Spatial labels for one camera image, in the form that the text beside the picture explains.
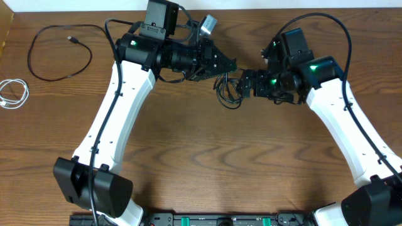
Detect short black cable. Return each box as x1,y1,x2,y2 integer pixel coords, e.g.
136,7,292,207
212,67,246,110

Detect long black cable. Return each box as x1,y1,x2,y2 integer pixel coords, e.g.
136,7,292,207
27,24,109,82

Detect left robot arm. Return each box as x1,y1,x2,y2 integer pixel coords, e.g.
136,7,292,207
53,1,236,225

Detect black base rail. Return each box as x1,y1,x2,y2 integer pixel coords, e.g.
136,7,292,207
68,212,317,226

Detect white usb cable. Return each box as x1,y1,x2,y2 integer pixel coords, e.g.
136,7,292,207
0,78,30,110

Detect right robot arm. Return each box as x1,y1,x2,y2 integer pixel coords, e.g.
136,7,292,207
237,28,401,225

